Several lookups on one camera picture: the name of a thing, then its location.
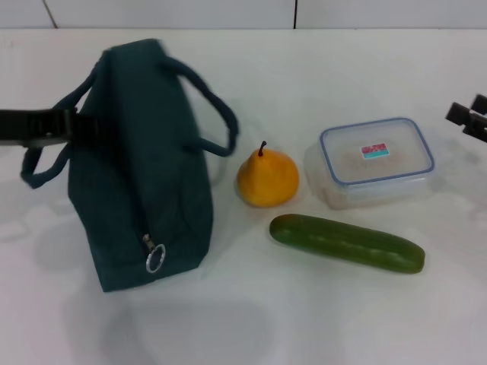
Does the dark teal zippered lunch bag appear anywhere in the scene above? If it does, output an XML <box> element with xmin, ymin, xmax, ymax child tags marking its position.
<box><xmin>21</xmin><ymin>37</ymin><xmax>240</xmax><ymax>294</ymax></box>

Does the orange-yellow pear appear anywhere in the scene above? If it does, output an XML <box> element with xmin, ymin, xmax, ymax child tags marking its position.
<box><xmin>237</xmin><ymin>140</ymin><xmax>301</xmax><ymax>208</ymax></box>

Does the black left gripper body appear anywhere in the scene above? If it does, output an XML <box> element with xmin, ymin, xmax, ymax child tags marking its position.
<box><xmin>0</xmin><ymin>108</ymin><xmax>75</xmax><ymax>148</ymax></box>

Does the green cucumber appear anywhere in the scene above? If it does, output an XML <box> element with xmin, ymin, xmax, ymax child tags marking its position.
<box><xmin>269</xmin><ymin>214</ymin><xmax>426</xmax><ymax>275</ymax></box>

